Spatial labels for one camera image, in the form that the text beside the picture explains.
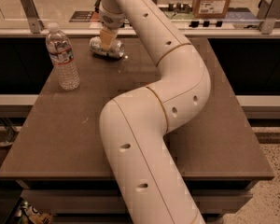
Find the right metal glass bracket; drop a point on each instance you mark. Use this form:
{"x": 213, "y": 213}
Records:
{"x": 268, "y": 13}

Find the brown cardboard box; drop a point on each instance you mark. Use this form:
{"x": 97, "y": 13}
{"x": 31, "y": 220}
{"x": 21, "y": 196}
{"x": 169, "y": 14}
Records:
{"x": 210, "y": 8}

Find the left metal glass bracket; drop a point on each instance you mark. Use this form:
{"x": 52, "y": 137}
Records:
{"x": 36, "y": 25}

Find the metal glass bracket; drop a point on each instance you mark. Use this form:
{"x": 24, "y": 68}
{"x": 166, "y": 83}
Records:
{"x": 36, "y": 25}
{"x": 268, "y": 13}

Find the silver green 7up can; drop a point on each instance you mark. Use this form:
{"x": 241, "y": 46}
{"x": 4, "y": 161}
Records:
{"x": 115, "y": 51}

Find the clear plastic water bottle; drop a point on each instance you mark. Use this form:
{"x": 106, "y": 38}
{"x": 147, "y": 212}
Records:
{"x": 62, "y": 57}

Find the snack items under table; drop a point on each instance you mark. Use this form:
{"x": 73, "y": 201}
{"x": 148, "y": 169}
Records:
{"x": 29, "y": 215}

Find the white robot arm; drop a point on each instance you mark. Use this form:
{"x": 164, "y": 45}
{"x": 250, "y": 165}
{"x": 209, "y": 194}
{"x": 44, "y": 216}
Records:
{"x": 133, "y": 124}

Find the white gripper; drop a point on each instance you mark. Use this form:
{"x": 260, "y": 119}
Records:
{"x": 111, "y": 20}

